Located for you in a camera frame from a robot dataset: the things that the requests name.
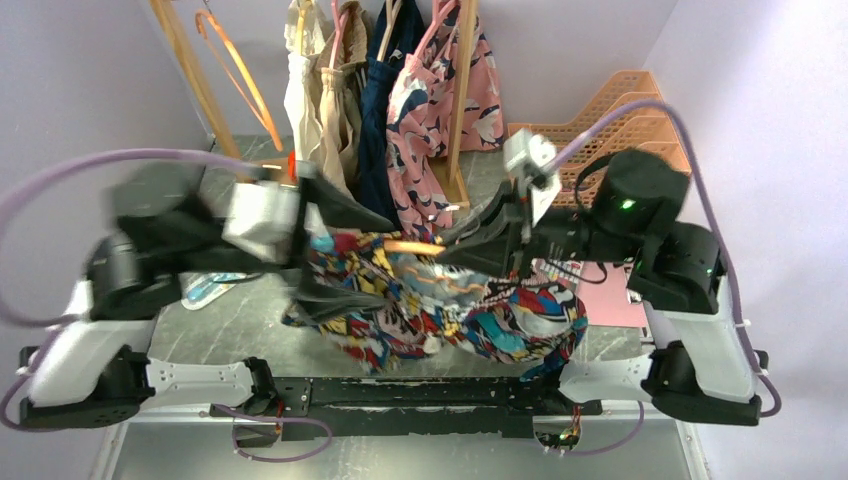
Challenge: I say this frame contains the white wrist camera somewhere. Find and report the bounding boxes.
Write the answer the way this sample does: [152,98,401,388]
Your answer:
[504,128,562,226]
[222,181,300,264]

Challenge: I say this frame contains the wooden clothes rack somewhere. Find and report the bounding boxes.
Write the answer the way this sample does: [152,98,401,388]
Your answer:
[149,1,479,209]

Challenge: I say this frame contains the navy hanging garment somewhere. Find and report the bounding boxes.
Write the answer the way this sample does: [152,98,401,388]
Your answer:
[356,1,426,226]

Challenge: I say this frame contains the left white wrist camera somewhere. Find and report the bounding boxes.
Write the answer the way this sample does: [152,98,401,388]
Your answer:
[222,181,300,264]

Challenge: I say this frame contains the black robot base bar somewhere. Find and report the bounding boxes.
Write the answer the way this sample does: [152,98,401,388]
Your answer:
[236,377,602,439]

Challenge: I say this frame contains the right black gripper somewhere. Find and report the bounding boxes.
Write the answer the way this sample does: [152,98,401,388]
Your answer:
[437,176,647,284]

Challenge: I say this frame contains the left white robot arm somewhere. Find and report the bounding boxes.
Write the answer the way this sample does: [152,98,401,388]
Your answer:
[19,165,393,431]

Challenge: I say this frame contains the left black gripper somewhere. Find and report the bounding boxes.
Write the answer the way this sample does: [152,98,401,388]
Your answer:
[165,164,391,323]

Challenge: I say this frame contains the white hanging garment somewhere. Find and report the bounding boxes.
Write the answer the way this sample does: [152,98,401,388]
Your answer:
[284,1,329,161]

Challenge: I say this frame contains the beige hanging garment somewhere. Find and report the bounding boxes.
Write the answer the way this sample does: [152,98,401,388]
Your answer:
[317,1,371,196]

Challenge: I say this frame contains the blue toothbrush package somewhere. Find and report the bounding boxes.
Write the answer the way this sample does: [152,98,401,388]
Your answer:
[181,273,249,311]

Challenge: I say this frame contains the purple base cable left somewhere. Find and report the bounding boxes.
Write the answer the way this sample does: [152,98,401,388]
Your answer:
[215,404,334,464]

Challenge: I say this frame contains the comic print shorts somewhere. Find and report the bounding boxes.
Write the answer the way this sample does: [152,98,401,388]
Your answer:
[282,232,588,381]

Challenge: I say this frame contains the orange cloth on table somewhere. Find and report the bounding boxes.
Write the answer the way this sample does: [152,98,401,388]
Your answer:
[286,151,298,183]

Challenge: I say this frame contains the pink floral hanging garment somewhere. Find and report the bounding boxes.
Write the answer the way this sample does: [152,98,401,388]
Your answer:
[386,1,505,237]

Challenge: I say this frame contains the orange hanger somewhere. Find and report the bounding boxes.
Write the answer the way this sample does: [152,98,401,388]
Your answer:
[194,9,284,152]
[383,239,489,301]

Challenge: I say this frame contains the orange plastic file organizer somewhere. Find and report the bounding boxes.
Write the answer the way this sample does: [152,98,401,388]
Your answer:
[508,70,691,208]

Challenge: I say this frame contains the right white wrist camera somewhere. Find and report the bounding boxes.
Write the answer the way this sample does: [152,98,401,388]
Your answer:
[504,128,562,226]

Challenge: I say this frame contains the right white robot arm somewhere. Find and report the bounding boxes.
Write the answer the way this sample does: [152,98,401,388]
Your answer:
[436,148,768,426]

